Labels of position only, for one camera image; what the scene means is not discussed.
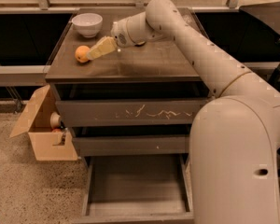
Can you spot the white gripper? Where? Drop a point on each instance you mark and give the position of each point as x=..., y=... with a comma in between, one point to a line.
x=118, y=34

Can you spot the orange fruit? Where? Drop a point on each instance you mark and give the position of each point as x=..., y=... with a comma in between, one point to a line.
x=81, y=54

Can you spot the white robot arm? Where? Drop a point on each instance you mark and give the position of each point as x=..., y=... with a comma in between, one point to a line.
x=234, y=138

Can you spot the grey top drawer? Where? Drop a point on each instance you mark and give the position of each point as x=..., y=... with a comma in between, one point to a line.
x=88, y=111

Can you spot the grey drawer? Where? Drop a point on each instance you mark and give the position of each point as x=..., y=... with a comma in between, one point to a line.
x=132, y=140
x=88, y=111
x=148, y=189

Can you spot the grey drawer cabinet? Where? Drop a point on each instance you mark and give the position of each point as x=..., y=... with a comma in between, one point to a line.
x=151, y=71

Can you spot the grey middle drawer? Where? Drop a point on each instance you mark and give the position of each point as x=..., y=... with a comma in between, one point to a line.
x=132, y=140

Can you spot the grey bottom drawer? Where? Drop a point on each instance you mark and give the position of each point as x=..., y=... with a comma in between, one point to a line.
x=148, y=189

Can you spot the white ceramic bowl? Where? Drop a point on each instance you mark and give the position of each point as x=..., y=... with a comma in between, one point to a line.
x=88, y=24

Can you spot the white cup in box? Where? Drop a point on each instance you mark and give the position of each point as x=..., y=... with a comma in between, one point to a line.
x=55, y=120

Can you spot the open cardboard box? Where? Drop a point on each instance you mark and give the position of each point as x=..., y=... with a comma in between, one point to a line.
x=48, y=144

